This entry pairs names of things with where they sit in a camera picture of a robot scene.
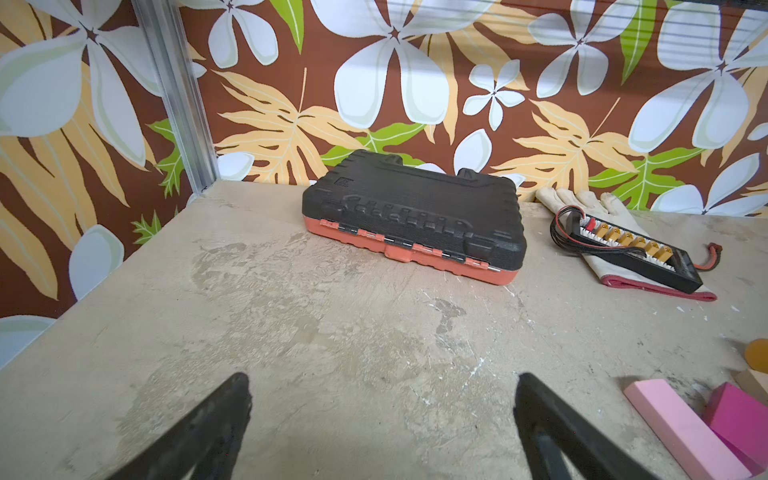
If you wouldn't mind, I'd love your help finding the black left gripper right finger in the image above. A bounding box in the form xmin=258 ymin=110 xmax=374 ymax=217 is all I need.
xmin=513 ymin=372 xmax=654 ymax=480

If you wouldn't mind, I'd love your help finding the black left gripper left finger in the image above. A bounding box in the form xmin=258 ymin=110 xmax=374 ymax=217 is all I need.
xmin=110 ymin=372 xmax=252 ymax=479

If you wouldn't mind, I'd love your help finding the yellow cylinder block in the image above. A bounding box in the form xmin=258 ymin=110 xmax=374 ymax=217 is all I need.
xmin=744 ymin=338 xmax=768 ymax=374

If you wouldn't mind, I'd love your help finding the light pink rectangular block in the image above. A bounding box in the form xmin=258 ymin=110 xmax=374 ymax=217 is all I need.
xmin=624 ymin=379 xmax=751 ymax=480

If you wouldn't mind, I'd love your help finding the magenta block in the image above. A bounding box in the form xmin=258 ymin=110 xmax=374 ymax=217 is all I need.
xmin=703 ymin=383 xmax=767 ymax=477

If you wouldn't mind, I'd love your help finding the natural wood flat block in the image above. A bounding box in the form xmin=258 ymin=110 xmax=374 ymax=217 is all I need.
xmin=734 ymin=369 xmax=768 ymax=405

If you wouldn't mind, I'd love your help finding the white work glove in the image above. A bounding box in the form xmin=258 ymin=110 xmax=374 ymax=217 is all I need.
xmin=535 ymin=187 xmax=717 ymax=302

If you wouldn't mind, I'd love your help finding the black and red tool case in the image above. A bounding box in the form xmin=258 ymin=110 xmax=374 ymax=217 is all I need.
xmin=302 ymin=150 xmax=527 ymax=286

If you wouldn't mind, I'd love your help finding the black charging board with cables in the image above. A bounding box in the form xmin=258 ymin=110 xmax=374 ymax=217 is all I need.
xmin=550 ymin=206 xmax=722 ymax=294

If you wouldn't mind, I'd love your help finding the aluminium frame post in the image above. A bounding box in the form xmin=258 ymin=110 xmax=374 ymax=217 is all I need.
xmin=132 ymin=0 xmax=219 ymax=195

